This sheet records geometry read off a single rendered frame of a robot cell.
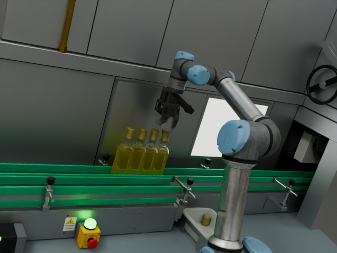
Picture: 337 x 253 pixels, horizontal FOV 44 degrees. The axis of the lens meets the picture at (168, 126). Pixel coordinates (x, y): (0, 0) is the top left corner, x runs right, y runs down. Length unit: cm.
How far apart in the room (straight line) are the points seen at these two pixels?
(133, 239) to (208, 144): 66
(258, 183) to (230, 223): 89
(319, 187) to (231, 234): 107
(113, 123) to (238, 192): 70
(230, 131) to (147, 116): 63
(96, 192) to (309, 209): 126
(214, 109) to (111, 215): 75
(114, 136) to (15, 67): 51
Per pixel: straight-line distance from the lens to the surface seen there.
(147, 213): 176
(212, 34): 195
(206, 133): 209
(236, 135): 131
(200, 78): 160
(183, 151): 205
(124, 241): 174
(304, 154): 259
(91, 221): 161
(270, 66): 223
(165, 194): 178
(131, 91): 179
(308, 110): 244
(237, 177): 135
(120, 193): 167
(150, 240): 179
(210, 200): 206
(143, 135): 173
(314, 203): 240
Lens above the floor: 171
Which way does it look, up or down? 17 degrees down
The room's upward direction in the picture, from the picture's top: 17 degrees clockwise
